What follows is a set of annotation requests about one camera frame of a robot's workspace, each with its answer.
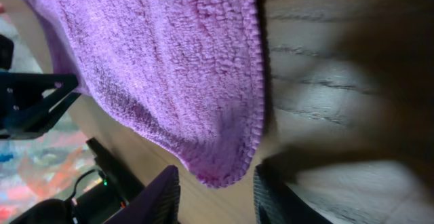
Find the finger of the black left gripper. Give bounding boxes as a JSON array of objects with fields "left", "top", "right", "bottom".
[{"left": 1, "top": 72, "right": 80, "bottom": 139}]

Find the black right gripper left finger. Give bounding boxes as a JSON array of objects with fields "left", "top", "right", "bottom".
[{"left": 104, "top": 165, "right": 180, "bottom": 224}]

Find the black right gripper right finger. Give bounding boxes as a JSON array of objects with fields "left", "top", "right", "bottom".
[{"left": 253, "top": 164, "right": 331, "bottom": 224}]

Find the purple cloth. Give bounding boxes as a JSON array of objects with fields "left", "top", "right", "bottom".
[{"left": 23, "top": 0, "right": 265, "bottom": 188}]

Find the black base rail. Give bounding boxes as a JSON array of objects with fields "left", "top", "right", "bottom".
[{"left": 9, "top": 137, "right": 146, "bottom": 224}]

